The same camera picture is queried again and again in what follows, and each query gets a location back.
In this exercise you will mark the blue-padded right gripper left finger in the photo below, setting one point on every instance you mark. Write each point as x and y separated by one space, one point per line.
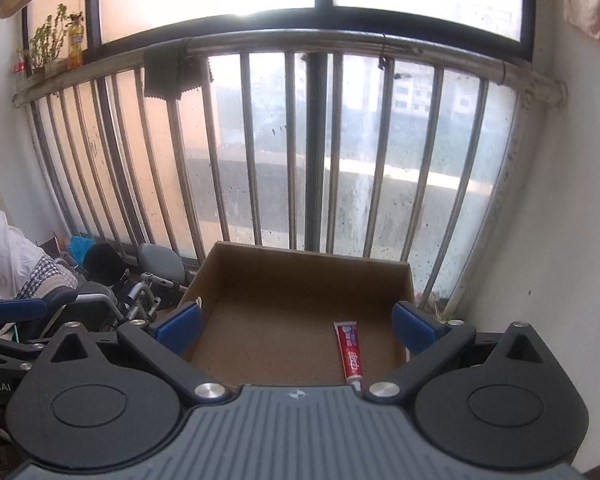
159 346

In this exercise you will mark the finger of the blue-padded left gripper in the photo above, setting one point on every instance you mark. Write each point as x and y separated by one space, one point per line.
20 310

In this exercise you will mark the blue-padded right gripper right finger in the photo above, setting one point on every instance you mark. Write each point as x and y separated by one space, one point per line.
435 348

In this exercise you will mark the red toothpaste tube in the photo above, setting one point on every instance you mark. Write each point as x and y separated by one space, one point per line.
350 355

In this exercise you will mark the wheelchair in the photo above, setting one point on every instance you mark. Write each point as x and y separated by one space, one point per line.
110 294

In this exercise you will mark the brown cardboard tray box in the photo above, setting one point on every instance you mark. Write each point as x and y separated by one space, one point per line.
268 315

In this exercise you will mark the yellow bottle on sill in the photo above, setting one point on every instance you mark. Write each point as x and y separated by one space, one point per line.
75 41

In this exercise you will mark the potted green plant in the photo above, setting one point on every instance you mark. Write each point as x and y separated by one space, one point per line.
48 48

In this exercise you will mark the dark cloth on railing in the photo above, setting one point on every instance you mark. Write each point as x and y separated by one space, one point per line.
170 71

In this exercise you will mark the metal window railing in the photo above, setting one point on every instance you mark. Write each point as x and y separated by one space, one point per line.
347 144

